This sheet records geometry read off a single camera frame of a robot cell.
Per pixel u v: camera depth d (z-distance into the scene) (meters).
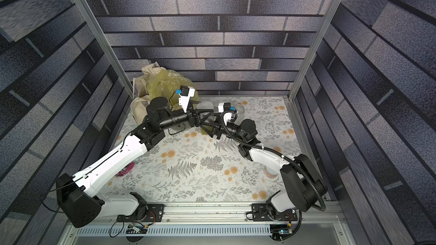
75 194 0.38
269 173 0.81
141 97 0.89
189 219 0.73
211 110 0.63
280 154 0.50
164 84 0.93
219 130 0.63
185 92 0.58
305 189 0.43
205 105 0.65
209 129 0.65
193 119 0.59
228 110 0.62
